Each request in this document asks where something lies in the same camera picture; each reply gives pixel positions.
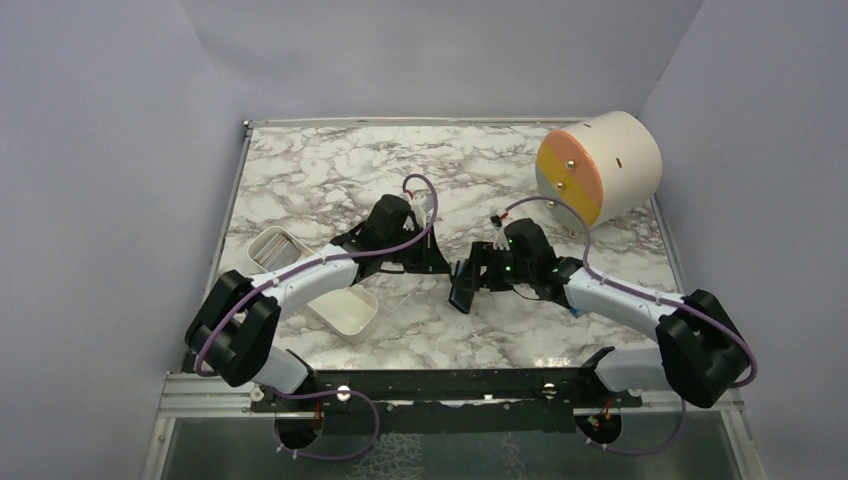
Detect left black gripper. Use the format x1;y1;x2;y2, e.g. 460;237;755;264
382;224;452;275

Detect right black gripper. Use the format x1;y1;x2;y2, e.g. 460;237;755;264
454;241;534;292

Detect black card holder blue sleeves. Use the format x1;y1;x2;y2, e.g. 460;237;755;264
448;259;482;314

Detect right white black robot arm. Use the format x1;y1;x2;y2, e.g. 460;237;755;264
450;219;754;408

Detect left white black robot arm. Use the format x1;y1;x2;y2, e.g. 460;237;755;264
185;194;450;411

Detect stack of credit cards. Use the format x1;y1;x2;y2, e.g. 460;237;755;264
254;232;301;271

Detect white plastic tray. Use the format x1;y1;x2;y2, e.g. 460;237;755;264
247;226;378;343

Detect cream cylinder drum colored face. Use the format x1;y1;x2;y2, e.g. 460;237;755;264
534;110;664;230

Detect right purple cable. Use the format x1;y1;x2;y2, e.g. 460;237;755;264
490;195;760;457

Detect purple cable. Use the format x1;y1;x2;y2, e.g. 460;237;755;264
193;174;441;463
490;195;760;457

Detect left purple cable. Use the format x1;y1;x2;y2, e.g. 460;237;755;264
193;174;441;463

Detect aluminium table frame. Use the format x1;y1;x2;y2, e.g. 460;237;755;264
143;120;763;479

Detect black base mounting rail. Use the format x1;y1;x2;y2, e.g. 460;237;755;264
250;367;642;435

